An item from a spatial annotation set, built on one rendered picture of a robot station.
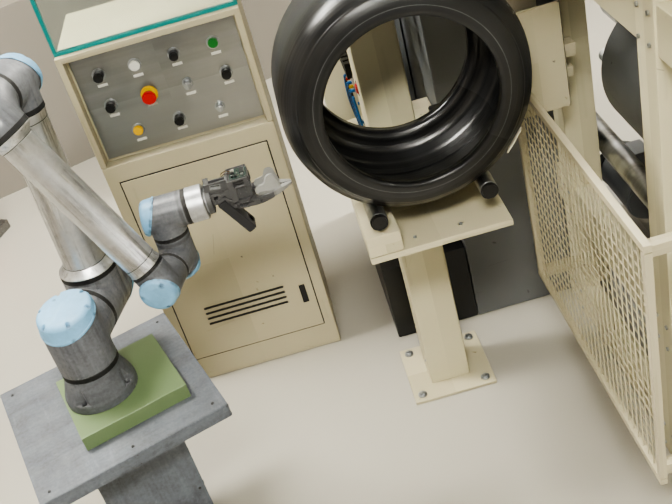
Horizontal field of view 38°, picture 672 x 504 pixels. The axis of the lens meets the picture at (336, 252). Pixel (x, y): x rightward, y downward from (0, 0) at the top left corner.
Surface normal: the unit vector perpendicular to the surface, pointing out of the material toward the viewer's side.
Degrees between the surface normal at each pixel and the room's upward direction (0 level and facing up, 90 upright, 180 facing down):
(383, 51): 90
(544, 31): 90
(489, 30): 84
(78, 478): 0
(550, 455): 0
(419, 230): 0
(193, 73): 90
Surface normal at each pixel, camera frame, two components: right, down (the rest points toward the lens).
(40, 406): -0.23, -0.80
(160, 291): -0.07, 0.62
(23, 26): 0.46, 0.41
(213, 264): 0.14, 0.54
